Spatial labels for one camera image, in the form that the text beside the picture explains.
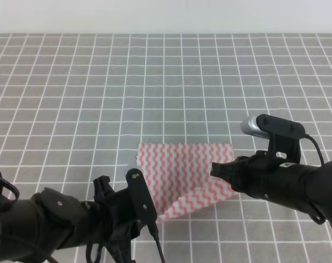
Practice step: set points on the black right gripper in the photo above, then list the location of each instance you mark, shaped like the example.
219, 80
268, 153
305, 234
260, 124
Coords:
248, 174

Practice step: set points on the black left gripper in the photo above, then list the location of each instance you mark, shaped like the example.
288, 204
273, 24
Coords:
115, 221

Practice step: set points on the pink wavy striped towel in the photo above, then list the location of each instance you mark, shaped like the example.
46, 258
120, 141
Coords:
178, 176

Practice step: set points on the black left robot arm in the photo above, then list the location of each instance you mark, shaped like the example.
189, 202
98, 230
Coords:
31, 230

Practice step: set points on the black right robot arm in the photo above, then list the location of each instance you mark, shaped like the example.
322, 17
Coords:
305, 188

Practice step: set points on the grey checked tablecloth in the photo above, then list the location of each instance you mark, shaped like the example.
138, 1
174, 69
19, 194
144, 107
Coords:
75, 106

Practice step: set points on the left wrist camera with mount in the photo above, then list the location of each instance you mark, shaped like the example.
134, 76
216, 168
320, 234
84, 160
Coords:
140, 195

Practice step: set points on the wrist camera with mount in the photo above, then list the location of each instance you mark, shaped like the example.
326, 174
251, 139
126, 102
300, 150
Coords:
140, 195
283, 135

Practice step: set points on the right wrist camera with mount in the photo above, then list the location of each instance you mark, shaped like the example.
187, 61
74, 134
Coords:
283, 135

